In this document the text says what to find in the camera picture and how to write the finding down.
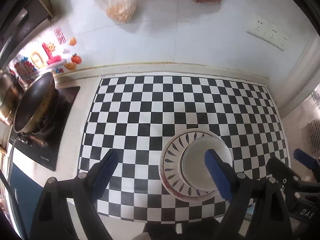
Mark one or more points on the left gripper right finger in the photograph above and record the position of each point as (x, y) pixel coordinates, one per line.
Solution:
(270, 219)

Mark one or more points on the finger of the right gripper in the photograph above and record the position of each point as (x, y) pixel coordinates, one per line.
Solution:
(305, 159)
(281, 172)

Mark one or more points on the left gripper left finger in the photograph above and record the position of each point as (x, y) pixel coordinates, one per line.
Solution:
(52, 219)

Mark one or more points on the plain white bowl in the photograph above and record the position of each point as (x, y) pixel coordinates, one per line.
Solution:
(192, 165)

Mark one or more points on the blue leaf pattern plate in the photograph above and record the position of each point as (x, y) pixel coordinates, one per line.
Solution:
(169, 167)

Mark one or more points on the black induction cooktop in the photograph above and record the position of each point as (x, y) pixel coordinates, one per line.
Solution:
(42, 145)

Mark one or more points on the black frying pan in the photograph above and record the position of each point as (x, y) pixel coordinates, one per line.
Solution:
(37, 106)

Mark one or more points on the black white checkered mat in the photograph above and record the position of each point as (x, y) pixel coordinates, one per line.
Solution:
(138, 115)

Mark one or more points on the brass cooking pot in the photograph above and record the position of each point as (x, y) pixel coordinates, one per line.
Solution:
(11, 94)

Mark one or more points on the white wall socket panel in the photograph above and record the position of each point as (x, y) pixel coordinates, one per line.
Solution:
(261, 28)

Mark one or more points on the colourful fruit wall sticker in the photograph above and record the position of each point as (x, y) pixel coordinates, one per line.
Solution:
(51, 51)

